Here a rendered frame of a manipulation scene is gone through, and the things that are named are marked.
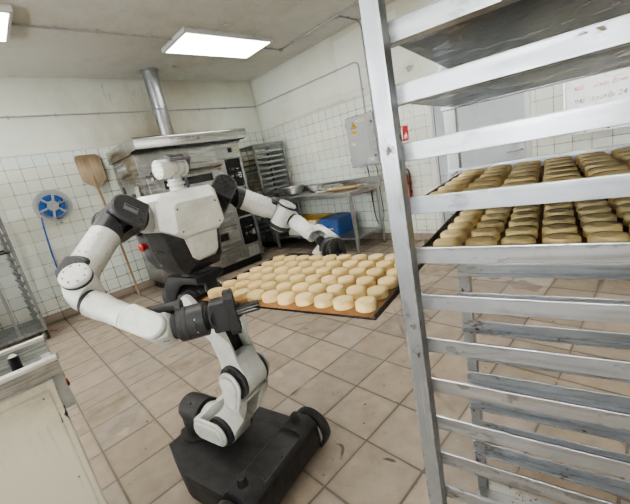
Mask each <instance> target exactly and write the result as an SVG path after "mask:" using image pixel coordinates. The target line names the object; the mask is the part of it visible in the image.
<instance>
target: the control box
mask: <svg viewBox="0 0 630 504"><path fill-rule="evenodd" d="M49 356H51V353H50V352H47V353H45V354H43V355H40V357H41V359H44V358H46V357H49ZM52 380H53V382H54V383H55V385H56V387H57V389H58V392H59V394H60V396H61V399H62V401H63V403H64V405H65V408H66V409H67V408H69V407H71V406H73V405H74V404H75V401H74V398H73V396H72V394H71V391H70V389H69V387H68V384H67V382H66V380H65V376H64V374H63V372H62V373H60V374H58V375H56V376H53V377H52Z"/></svg>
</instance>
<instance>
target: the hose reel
mask: <svg viewBox="0 0 630 504"><path fill-rule="evenodd" d="M32 206H33V210H34V212H35V213H36V214H37V215H38V216H39V217H40V218H41V221H42V225H43V229H44V233H45V236H46V240H47V243H48V246H49V249H50V252H51V255H52V258H53V260H54V263H55V266H56V268H57V267H58V266H57V263H56V261H55V258H54V255H53V252H52V249H51V246H50V243H49V240H48V236H47V233H46V229H45V226H44V222H43V219H44V220H46V221H52V222H56V221H60V222H59V224H60V225H63V224H64V222H62V220H64V219H66V218H67V217H68V216H69V215H70V214H71V212H72V209H73V205H72V201H71V199H70V198H69V197H68V196H67V195H66V194H65V193H63V192H61V191H58V190H45V191H42V192H40V193H39V194H37V195H36V196H35V198H34V199H33V203H32Z"/></svg>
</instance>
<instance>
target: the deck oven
mask: <svg viewBox="0 0 630 504"><path fill-rule="evenodd" d="M246 137H247V134H246V130H245V128H236V129H225V130H214V131H202V132H191V133H180V134H169V135H157V136H146V137H135V138H130V139H129V140H127V141H125V142H124V143H122V144H121V145H119V146H117V147H116V148H114V149H113V150H111V151H109V152H108V153H106V157H107V160H108V163H109V165H112V166H113V169H114V172H115V175H116V178H117V181H118V184H119V187H120V190H121V187H124V188H125V189H126V192H127V195H130V196H132V194H136V193H135V189H134V188H135V187H137V185H138V187H139V192H140V196H141V194H142V193H143V194H144V196H148V195H153V194H158V193H163V192H168V191H170V188H169V186H168V187H167V184H168V181H167V180H169V179H168V178H167V179H161V180H159V179H157V178H156V177H155V176H154V174H153V172H152V162H153V161H154V160H162V159H166V158H165V157H164V155H167V154H176V153H186V154H187V155H189V156H190V157H191V161H190V168H189V172H188V174H187V175H180V178H182V180H183V181H185V177H186V176H187V177H188V181H189V185H190V187H196V186H201V185H207V184H208V185H210V186H211V184H212V182H213V180H214V178H215V177H216V176H217V175H219V174H226V175H229V176H231V177H232V178H233V179H234V180H235V181H236V183H237V186H240V187H242V188H245V189H247V190H249V188H248V186H247V185H248V184H247V179H246V175H245V171H244V167H243V162H242V158H241V154H240V150H239V146H238V142H239V140H241V139H244V138H246ZM136 180H137V182H138V184H137V185H136V183H137V182H136ZM121 193H122V190H121ZM122 194H123V193H122ZM220 235H221V246H222V254H221V258H220V261H219V262H216V263H214V264H212V265H211V266H212V267H222V270H223V273H222V274H221V275H220V276H219V277H221V276H223V275H226V274H228V273H231V272H233V271H236V270H238V269H241V268H243V267H246V266H248V265H251V264H253V263H255V262H258V261H260V260H262V257H261V253H263V252H264V251H263V246H262V242H261V238H260V234H259V229H258V225H257V220H256V216H255V214H253V213H250V212H247V211H244V210H241V209H239V208H236V207H234V206H233V205H232V204H229V206H228V208H227V210H226V212H225V213H224V220H223V222H222V223H221V225H220ZM141 253H142V256H143V259H144V263H145V266H146V269H147V272H148V275H149V278H150V279H151V280H154V281H155V284H156V286H158V287H161V288H164V287H165V284H166V281H167V278H168V276H170V275H173V274H167V273H166V272H165V271H164V270H159V269H157V268H156V267H155V266H153V265H152V264H151V263H150V262H149V261H148V260H147V259H146V256H145V254H144V252H141Z"/></svg>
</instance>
